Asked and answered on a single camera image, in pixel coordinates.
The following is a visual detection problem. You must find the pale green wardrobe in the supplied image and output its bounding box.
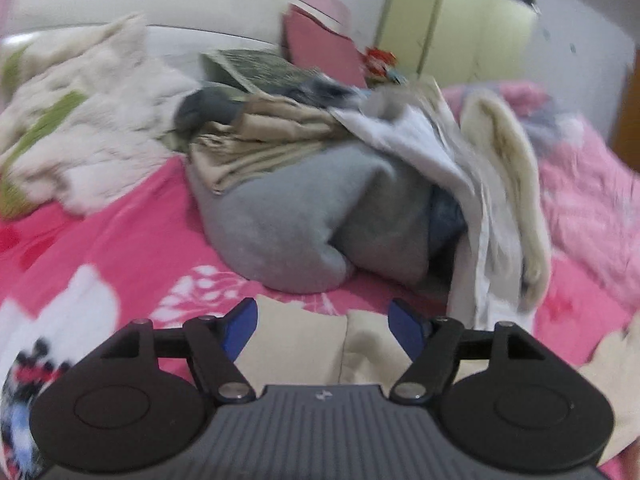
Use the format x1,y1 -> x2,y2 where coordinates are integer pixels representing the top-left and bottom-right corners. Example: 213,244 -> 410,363
374,0 -> 540,85

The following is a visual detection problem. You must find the pink pillow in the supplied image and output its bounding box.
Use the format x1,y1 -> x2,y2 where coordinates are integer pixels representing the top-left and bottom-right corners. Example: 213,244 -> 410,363
281,4 -> 367,90

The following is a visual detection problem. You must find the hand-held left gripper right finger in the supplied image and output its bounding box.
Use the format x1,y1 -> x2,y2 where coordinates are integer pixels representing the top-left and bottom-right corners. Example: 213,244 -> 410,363
389,298 -> 547,405

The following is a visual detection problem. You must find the grey sweatshirt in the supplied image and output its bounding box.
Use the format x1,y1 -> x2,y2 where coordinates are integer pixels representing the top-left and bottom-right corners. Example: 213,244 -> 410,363
186,137 -> 443,295

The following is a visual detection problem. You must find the red toy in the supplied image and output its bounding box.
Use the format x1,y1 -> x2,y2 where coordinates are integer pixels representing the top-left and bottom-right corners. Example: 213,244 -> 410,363
364,46 -> 403,83

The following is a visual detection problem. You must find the beige zip jacket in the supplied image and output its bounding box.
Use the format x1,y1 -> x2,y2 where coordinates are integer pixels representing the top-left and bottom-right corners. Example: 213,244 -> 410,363
234,296 -> 640,467

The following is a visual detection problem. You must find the green patterned pillow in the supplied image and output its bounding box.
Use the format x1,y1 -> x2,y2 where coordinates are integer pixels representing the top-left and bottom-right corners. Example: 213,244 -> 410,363
199,48 -> 303,95

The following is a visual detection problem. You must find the dark grey garment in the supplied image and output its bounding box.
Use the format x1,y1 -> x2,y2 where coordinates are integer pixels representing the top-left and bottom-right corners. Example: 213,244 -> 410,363
174,86 -> 253,132

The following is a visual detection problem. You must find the khaki crumpled cloth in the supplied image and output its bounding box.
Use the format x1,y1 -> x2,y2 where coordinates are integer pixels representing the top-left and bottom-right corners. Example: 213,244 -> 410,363
189,94 -> 363,195

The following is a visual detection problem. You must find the white fluffy blanket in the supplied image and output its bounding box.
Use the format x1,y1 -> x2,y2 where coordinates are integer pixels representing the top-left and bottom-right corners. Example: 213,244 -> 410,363
0,11 -> 203,222

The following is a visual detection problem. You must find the white crumpled cloth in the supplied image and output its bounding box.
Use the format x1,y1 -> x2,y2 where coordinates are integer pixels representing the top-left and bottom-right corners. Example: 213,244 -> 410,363
335,77 -> 503,333

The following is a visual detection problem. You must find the cream fleece garment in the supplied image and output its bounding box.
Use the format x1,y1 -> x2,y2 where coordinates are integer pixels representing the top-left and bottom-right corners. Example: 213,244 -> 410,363
459,89 -> 552,313

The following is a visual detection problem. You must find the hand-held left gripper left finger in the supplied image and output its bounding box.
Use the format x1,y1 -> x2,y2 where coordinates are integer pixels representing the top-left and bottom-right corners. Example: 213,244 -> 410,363
99,297 -> 260,404

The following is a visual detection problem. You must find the pink grey floral duvet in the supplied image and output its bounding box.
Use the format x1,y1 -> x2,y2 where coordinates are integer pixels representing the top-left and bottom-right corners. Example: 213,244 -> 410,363
442,81 -> 640,307

